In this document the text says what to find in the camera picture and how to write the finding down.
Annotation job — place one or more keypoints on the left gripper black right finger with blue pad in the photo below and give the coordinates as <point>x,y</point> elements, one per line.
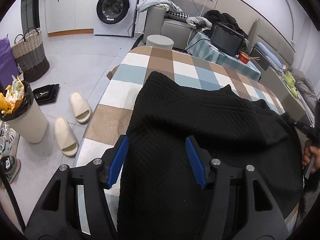
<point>240,205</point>

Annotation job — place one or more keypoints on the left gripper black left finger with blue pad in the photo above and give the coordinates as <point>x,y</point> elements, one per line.
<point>73,204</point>

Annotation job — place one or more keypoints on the black knit sweater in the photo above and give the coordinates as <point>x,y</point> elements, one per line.
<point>159,196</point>

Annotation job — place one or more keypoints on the black clothes pile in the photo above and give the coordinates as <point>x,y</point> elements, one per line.
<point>214,16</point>

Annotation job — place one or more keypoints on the white grey clothes on sofa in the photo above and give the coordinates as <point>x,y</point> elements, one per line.
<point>197,23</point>

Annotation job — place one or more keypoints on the person's right hand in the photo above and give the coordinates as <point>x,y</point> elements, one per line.
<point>309,152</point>

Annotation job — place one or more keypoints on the grey blanket on bed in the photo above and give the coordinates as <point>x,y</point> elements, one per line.
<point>305,87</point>

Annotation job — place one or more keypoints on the green toy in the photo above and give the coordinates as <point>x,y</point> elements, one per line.
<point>290,81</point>

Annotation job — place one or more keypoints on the cream slipper near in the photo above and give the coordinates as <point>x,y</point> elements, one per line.
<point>65,137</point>

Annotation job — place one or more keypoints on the cream slipper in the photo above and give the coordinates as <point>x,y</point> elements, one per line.
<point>81,108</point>
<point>65,137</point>

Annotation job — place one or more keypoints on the dark green sneaker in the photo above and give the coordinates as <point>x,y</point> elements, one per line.
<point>11,166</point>

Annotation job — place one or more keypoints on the light blue pillow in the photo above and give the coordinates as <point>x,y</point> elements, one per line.
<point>268,54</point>

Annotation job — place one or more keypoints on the checkered plaid table cloth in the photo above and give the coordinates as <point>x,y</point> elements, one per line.
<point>113,113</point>

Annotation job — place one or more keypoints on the cream slipper far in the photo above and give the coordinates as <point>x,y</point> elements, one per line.
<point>81,108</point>

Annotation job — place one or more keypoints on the red instant noodle cup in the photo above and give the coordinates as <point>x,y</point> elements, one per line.
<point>244,58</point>

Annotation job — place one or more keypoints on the white green sneaker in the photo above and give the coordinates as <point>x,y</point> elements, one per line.
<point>9,142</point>

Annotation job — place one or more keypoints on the cream trash bin with garbage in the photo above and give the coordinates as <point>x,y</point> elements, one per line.
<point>21,112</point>

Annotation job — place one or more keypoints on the black tray on floor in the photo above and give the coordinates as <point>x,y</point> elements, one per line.
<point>46,94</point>

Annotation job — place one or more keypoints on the black bag on side table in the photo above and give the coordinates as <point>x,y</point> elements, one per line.
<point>226,39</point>

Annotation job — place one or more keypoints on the teal checkered side table cloth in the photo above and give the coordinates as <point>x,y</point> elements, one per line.
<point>200,46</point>

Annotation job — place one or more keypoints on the purple bag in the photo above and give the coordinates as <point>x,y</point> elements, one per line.
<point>8,66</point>

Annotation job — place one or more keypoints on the woven laundry basket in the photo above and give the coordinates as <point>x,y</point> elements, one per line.
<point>29,54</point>

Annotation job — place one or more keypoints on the round grey stool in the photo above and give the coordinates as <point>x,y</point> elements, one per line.
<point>159,41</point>

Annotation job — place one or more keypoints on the grey sofa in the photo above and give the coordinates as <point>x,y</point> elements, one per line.
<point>159,23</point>

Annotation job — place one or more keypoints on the white kitchen cabinet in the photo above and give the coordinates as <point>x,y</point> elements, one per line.
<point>68,17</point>

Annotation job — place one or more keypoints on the white front-load washing machine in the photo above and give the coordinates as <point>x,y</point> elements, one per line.
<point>115,17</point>

